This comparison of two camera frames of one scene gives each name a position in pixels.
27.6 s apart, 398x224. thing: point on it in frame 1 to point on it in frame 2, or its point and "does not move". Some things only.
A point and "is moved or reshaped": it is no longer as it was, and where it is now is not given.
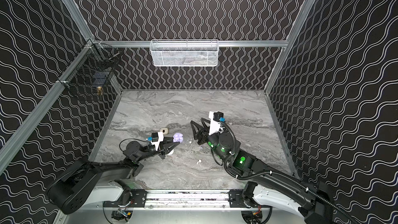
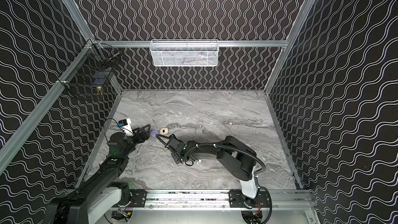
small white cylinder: x=165 y=130 does not move
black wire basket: x=94 y=67 does not move
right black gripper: x=208 y=135 to x=172 y=144
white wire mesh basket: x=184 y=53 does not move
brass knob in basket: x=99 y=90 does not move
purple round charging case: x=178 y=137 is moved or reshaped
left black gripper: x=161 y=149 to x=136 y=134
